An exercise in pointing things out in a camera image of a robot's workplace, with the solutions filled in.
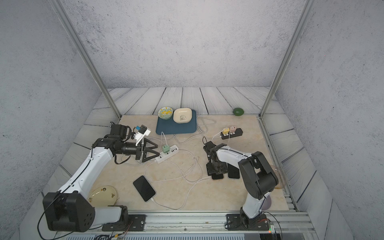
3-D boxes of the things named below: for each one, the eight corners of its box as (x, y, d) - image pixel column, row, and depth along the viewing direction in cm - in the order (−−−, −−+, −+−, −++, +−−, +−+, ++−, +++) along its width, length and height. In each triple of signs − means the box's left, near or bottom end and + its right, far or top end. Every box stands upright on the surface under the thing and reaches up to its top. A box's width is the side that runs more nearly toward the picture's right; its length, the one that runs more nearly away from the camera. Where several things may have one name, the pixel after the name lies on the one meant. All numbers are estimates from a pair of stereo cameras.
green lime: (236, 116, 122) (237, 113, 119) (232, 112, 125) (233, 108, 122) (243, 114, 123) (244, 111, 120) (239, 110, 127) (240, 106, 124)
